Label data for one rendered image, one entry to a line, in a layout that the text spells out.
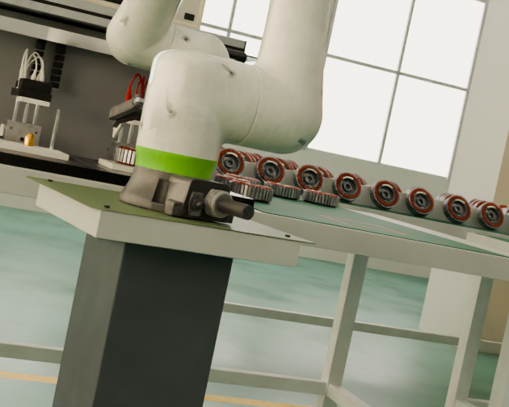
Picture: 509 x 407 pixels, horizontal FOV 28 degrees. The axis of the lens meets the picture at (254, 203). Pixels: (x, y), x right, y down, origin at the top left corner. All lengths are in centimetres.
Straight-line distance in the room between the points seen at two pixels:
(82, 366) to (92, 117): 99
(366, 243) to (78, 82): 79
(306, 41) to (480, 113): 460
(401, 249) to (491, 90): 401
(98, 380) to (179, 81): 46
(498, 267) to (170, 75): 105
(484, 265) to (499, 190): 363
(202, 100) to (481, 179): 459
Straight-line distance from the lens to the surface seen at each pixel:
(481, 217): 403
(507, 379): 244
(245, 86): 156
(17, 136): 230
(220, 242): 146
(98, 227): 139
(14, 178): 193
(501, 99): 604
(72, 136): 245
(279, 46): 162
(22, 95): 222
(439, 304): 620
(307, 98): 161
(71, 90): 245
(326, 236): 211
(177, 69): 153
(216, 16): 899
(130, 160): 218
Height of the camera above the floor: 87
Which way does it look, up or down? 3 degrees down
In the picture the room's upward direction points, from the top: 12 degrees clockwise
